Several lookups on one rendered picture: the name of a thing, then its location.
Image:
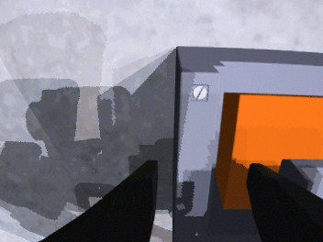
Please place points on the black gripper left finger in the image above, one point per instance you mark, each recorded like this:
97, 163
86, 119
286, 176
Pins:
125, 215

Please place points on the orange l-shaped part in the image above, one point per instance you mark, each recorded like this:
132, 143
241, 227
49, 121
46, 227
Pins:
264, 128

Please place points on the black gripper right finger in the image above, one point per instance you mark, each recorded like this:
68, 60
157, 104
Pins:
283, 211

